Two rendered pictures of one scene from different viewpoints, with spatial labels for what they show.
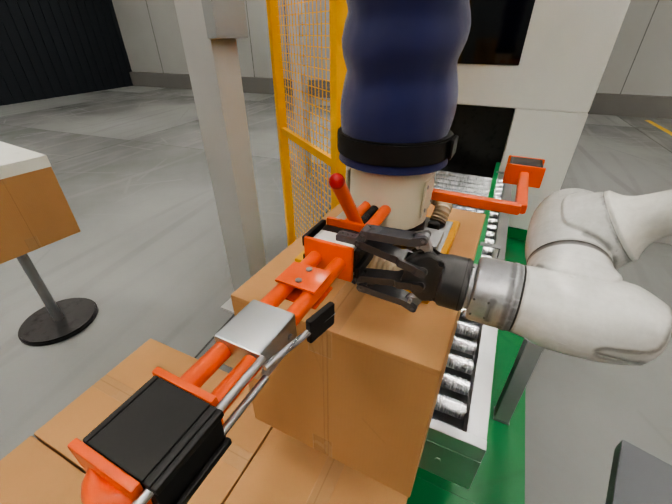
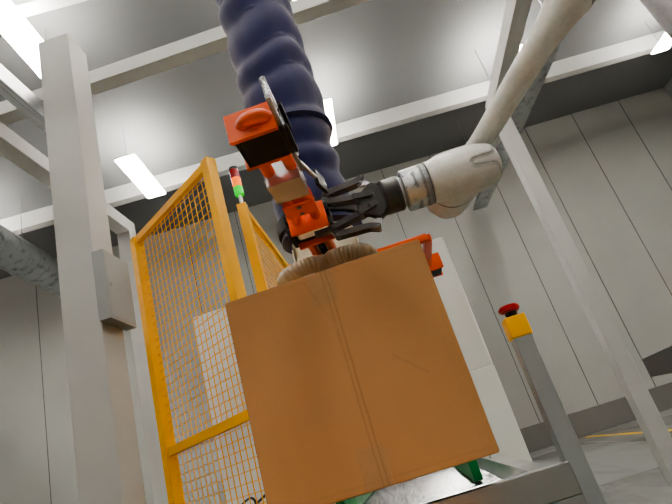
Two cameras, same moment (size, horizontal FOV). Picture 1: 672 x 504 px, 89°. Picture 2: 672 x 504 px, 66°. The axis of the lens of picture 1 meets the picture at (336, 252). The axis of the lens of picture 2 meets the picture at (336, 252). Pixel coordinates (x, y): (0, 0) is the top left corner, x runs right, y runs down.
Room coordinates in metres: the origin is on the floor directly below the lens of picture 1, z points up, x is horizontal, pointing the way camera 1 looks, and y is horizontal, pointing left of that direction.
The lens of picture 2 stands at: (-0.47, 0.36, 0.73)
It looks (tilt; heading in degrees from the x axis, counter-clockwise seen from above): 21 degrees up; 337
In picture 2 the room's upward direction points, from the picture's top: 17 degrees counter-clockwise
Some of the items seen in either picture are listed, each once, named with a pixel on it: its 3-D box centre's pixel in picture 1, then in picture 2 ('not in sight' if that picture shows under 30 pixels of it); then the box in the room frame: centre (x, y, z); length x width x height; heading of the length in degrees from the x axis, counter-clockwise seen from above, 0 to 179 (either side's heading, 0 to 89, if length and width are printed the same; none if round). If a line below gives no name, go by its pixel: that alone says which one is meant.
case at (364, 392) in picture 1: (376, 310); (368, 387); (0.68, -0.11, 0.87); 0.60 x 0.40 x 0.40; 154
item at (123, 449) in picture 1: (154, 436); (258, 137); (0.16, 0.15, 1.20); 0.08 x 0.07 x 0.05; 154
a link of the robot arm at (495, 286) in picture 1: (490, 291); (414, 188); (0.36, -0.21, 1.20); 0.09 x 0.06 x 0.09; 155
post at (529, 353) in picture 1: (535, 340); (580, 477); (0.92, -0.76, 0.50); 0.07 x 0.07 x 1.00; 65
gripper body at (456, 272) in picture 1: (435, 277); (380, 199); (0.39, -0.14, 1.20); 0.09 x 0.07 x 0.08; 65
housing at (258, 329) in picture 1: (258, 338); (285, 181); (0.28, 0.09, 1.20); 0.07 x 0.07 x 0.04; 64
